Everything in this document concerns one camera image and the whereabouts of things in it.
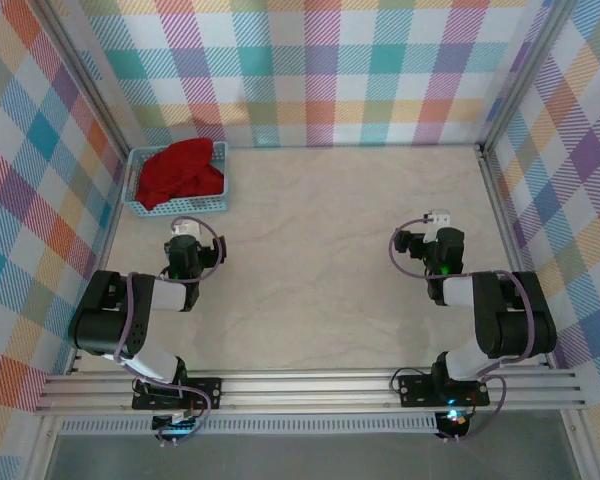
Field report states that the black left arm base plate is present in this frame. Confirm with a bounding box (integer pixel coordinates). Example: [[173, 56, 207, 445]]
[[132, 377, 224, 411]]

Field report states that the white slotted cable duct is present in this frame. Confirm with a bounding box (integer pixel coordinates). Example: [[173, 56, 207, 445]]
[[59, 413, 439, 435]]

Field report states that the light blue plastic basket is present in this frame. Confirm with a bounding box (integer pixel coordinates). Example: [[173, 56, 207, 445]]
[[122, 141, 231, 220]]

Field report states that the aluminium lower frame bar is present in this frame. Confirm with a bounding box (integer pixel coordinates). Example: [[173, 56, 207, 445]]
[[562, 412, 595, 480], [27, 414, 61, 480]]

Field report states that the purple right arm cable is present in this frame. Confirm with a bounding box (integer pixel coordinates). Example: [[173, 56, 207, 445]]
[[389, 215, 537, 445]]

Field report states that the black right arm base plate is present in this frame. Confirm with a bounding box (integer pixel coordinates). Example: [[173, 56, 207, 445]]
[[397, 373, 491, 407]]

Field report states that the red t-shirt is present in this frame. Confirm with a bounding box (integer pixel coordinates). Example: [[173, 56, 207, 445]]
[[135, 138, 227, 212]]

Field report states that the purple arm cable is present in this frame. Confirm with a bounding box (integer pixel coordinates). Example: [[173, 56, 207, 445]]
[[389, 215, 537, 445], [112, 215, 230, 446]]

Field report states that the aluminium table edge rail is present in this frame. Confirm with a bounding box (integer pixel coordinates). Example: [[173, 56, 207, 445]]
[[64, 149, 131, 376], [477, 147, 556, 369]]

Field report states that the aluminium frame post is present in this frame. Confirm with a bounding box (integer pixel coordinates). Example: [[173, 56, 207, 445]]
[[477, 0, 579, 154], [39, 0, 134, 161]]

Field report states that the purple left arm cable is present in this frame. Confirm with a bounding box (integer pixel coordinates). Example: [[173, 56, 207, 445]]
[[112, 215, 230, 446]]

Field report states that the aluminium mounting rail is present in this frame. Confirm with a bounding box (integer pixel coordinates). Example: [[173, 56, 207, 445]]
[[34, 369, 589, 414]]

